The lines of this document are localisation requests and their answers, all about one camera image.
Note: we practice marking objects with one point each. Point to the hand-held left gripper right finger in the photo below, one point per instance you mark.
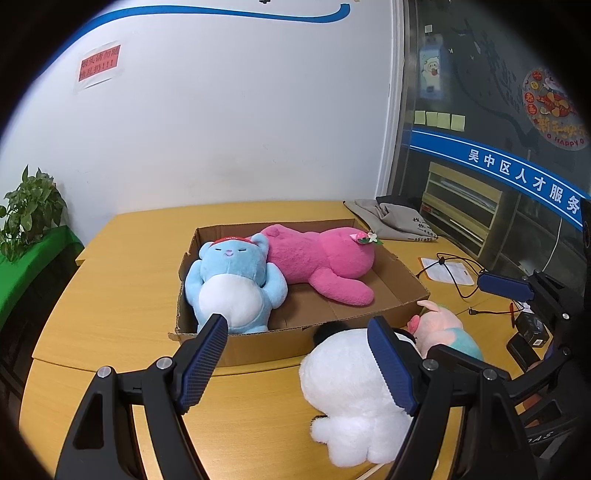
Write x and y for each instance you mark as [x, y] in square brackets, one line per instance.
[392, 364]

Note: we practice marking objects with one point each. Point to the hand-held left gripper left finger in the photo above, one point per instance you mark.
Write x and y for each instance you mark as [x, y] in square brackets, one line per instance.
[203, 364]

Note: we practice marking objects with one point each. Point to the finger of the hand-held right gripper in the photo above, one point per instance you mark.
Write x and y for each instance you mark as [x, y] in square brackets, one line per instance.
[540, 378]
[503, 285]

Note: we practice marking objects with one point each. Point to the white plush toy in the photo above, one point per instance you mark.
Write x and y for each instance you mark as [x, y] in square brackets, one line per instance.
[341, 383]

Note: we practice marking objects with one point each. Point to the brown cardboard box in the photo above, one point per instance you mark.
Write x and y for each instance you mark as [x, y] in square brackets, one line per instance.
[258, 346]

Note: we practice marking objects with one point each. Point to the pink and teal pig plush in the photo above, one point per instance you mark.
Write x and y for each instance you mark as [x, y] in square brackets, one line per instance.
[443, 323]

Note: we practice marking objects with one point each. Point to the light blue bear plush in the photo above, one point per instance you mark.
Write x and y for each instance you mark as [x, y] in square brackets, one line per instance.
[231, 277]

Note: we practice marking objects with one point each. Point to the hot pink plush toy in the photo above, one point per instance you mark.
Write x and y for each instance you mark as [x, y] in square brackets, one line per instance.
[323, 258]

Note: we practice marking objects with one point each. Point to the red pen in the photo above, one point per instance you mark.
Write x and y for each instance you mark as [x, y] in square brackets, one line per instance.
[512, 314]

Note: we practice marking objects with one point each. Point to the flat black device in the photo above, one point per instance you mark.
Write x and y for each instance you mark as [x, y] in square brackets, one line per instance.
[521, 350]

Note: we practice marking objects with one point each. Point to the white paper sheet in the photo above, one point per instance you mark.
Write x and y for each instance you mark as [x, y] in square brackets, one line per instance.
[455, 272]

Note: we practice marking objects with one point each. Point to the black power adapter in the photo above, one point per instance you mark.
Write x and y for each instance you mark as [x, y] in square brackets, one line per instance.
[533, 328]

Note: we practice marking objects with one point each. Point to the wooden shelf behind glass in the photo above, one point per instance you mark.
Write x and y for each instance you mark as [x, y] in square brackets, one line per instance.
[461, 203]

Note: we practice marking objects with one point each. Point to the blue banner strip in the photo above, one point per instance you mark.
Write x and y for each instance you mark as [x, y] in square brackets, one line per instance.
[485, 161]

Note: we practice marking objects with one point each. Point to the grey cloth bag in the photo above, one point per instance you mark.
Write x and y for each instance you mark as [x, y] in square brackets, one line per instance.
[397, 217]

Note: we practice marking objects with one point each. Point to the yellow sticky note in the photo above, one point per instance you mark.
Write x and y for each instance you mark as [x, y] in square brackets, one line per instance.
[443, 120]
[458, 122]
[419, 117]
[431, 118]

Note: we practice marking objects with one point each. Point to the round festive window sticker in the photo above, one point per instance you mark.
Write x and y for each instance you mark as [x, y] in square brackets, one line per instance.
[551, 108]

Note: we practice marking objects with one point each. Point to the sheep cartoon poster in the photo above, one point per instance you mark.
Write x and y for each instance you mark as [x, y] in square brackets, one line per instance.
[431, 69]

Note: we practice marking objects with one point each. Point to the large green potted plant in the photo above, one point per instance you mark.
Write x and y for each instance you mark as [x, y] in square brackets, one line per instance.
[32, 207]

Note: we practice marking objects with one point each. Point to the white door frame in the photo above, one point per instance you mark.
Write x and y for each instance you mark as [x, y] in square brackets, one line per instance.
[392, 92]

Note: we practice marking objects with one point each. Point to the red wall sign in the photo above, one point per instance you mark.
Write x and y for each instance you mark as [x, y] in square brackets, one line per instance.
[99, 67]

